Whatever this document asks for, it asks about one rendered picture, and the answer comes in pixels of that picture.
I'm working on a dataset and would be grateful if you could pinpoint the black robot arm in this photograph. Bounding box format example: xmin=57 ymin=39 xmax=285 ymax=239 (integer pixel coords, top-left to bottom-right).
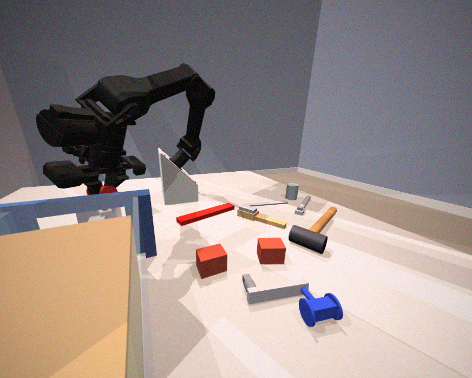
xmin=36 ymin=63 xmax=215 ymax=170

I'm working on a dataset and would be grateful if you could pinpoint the orange-red box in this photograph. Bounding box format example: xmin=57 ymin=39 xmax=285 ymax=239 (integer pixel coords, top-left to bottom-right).
xmin=257 ymin=238 xmax=286 ymax=264
xmin=196 ymin=244 xmax=227 ymax=279

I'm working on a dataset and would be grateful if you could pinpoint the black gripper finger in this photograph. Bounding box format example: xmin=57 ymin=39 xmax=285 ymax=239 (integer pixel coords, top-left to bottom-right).
xmin=84 ymin=180 xmax=103 ymax=195
xmin=104 ymin=173 xmax=129 ymax=188

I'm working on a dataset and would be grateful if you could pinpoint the dark grey cylinder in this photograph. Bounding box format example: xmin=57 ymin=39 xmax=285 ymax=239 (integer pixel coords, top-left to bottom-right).
xmin=285 ymin=183 xmax=299 ymax=200

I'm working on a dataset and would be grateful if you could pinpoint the black mallet with wooden handle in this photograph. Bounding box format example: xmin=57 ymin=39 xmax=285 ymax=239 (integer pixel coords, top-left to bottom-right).
xmin=289 ymin=207 xmax=337 ymax=254

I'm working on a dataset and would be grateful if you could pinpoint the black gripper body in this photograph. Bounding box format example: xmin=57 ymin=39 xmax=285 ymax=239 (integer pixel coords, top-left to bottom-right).
xmin=43 ymin=143 xmax=146 ymax=189

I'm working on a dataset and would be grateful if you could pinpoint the grey crank handle with blue knob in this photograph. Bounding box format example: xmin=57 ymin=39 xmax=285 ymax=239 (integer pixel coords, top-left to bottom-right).
xmin=242 ymin=274 xmax=343 ymax=327

